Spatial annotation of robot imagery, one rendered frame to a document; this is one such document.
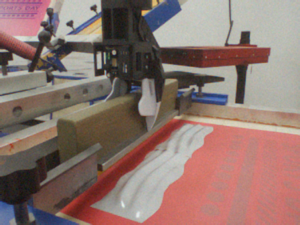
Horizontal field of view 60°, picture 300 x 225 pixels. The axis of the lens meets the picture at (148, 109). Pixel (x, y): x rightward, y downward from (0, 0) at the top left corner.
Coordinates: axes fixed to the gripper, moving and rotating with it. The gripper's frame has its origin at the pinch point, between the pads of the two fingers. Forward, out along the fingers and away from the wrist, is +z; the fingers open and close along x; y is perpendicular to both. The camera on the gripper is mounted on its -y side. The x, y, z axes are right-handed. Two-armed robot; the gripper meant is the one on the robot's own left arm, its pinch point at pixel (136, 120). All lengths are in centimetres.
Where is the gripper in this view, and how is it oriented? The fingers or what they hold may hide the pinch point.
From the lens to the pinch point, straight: 47.1
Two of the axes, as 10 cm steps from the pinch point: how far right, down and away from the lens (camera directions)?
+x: 9.0, 1.1, -4.1
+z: 0.0, 9.7, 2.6
